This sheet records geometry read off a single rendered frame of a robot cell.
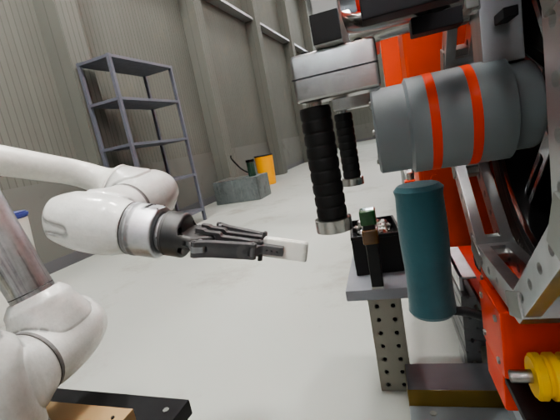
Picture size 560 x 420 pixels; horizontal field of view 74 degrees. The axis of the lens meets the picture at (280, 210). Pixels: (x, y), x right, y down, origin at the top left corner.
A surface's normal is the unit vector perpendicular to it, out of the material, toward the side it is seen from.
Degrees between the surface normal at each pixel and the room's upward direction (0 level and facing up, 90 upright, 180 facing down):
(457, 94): 64
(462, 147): 124
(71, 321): 72
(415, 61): 90
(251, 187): 90
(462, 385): 0
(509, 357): 90
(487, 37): 90
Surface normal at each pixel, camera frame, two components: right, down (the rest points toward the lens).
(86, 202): -0.02, -0.62
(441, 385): -0.18, -0.97
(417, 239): -0.55, 0.25
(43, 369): 0.96, -0.23
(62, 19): 0.93, -0.11
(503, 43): -0.26, 0.22
